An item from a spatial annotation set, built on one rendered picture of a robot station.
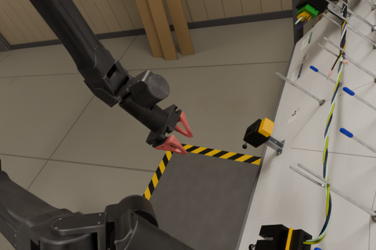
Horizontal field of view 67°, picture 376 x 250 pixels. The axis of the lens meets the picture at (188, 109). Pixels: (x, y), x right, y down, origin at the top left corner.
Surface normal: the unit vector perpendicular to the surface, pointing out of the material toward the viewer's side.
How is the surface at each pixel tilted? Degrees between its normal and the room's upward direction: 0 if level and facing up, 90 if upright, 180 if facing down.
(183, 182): 0
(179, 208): 0
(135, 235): 51
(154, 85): 61
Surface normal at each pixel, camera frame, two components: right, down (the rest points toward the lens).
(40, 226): -0.01, -1.00
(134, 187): -0.29, -0.69
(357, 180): -0.85, -0.52
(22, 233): -0.68, 0.04
